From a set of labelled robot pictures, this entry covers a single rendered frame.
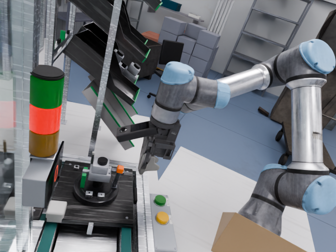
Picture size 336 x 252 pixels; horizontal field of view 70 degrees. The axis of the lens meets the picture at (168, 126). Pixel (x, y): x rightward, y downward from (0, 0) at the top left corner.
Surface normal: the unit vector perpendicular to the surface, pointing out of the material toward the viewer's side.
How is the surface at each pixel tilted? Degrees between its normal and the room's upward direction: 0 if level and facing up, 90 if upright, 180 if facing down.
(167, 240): 0
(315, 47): 45
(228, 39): 90
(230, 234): 90
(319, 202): 60
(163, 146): 90
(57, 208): 0
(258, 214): 34
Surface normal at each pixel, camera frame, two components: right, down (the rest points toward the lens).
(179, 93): 0.23, 0.55
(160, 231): 0.29, -0.83
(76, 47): -0.04, 0.49
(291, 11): -0.33, 0.38
